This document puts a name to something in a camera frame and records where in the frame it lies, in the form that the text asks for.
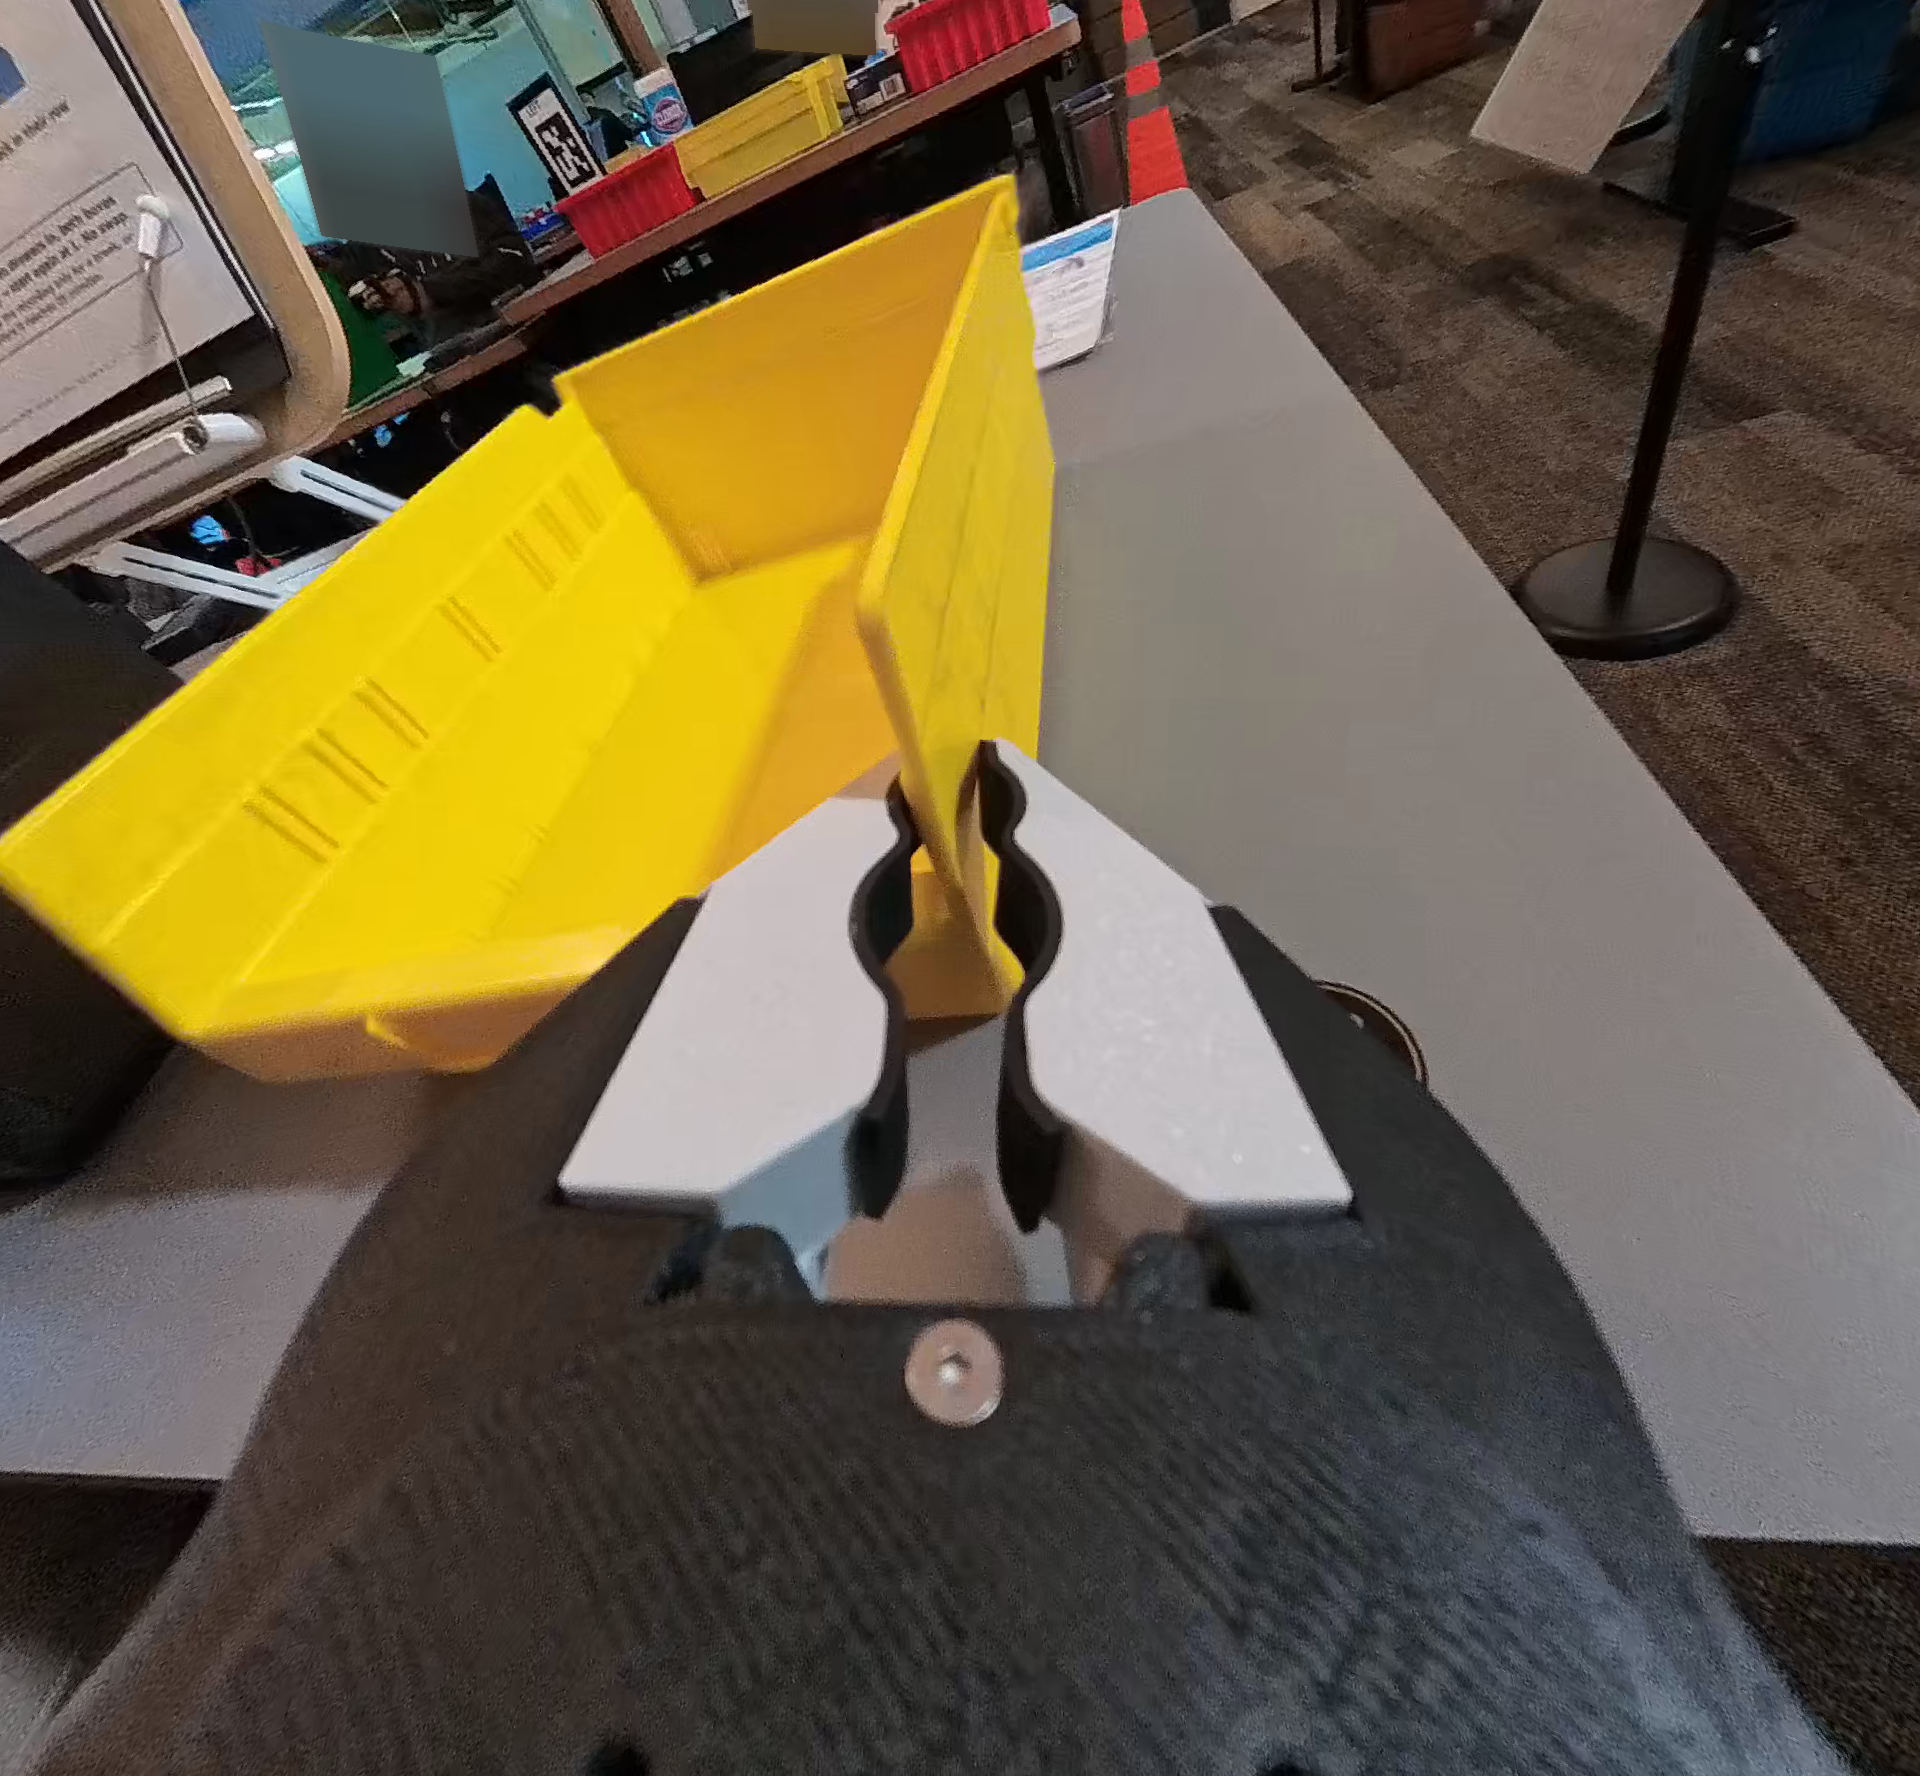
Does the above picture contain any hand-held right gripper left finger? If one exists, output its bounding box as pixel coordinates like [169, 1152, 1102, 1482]
[556, 772, 920, 1262]

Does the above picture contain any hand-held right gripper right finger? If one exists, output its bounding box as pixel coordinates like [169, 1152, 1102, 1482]
[974, 739, 1362, 1268]

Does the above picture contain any yellow plastic bin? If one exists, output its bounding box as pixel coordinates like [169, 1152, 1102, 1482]
[0, 173, 1059, 1085]
[676, 55, 850, 201]

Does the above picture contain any black drawer cabinet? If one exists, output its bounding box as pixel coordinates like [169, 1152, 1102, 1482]
[0, 538, 188, 1193]

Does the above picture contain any black round desk grommet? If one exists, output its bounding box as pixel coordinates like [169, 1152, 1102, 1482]
[1312, 980, 1431, 1088]

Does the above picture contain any grey desk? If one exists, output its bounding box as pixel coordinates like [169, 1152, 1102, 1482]
[0, 188, 1920, 1544]

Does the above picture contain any white metal stand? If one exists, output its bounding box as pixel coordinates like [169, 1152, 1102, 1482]
[60, 411, 410, 615]

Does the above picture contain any printed paper sheet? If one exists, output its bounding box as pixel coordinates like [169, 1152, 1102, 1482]
[1023, 208, 1125, 371]

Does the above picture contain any red plastic bin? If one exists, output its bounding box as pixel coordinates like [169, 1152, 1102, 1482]
[556, 144, 704, 259]
[884, 0, 1049, 95]

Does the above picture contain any grey waste bin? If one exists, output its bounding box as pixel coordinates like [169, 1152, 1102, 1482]
[1056, 88, 1129, 225]

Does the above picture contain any orange traffic cone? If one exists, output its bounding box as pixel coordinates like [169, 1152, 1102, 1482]
[1118, 0, 1189, 207]

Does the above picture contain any marker tag sign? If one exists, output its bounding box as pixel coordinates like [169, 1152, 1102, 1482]
[507, 73, 611, 201]

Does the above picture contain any long wooden table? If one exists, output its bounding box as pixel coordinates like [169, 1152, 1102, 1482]
[501, 6, 1086, 337]

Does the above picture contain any brown bag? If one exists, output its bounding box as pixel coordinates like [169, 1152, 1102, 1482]
[1357, 0, 1480, 99]

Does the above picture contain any grey flat panel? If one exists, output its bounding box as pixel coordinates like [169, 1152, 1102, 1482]
[1471, 0, 1734, 175]

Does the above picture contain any instruction poster board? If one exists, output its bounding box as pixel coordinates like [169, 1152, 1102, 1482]
[0, 0, 354, 464]

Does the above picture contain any blue storage tub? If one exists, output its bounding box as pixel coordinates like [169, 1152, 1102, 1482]
[1725, 0, 1920, 165]

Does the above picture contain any black stanchion post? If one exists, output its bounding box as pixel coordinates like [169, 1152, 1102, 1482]
[1512, 0, 1801, 663]

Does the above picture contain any white cable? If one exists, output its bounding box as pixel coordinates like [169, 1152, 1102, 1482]
[132, 192, 214, 451]

